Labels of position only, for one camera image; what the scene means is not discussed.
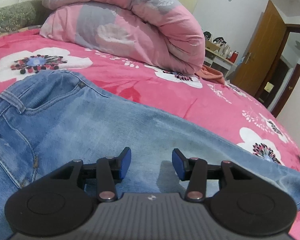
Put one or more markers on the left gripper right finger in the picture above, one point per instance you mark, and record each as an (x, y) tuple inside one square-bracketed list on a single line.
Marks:
[(193, 170)]

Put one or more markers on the brown wooden door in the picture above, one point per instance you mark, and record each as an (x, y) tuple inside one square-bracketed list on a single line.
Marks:
[(271, 68)]

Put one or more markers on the pink floral bed blanket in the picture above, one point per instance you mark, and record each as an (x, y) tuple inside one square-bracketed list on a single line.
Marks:
[(221, 109)]

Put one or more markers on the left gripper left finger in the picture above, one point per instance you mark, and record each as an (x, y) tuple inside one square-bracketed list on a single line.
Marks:
[(109, 171)]

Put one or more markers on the blue denim jeans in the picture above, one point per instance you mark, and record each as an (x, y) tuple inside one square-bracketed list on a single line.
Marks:
[(53, 117)]

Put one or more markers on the orange cloth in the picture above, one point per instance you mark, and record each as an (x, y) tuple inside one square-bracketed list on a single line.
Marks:
[(210, 74)]

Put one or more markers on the cluttered white shelf desk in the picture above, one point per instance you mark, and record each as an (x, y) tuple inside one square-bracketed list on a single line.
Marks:
[(217, 55)]

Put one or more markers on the pink grey folded duvet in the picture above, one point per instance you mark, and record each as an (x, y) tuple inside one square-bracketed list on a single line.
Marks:
[(161, 33)]

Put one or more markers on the red bottle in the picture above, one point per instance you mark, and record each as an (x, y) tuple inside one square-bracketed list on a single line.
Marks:
[(234, 56)]

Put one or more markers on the green floral pillow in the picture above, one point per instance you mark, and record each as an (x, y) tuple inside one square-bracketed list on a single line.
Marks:
[(23, 14)]

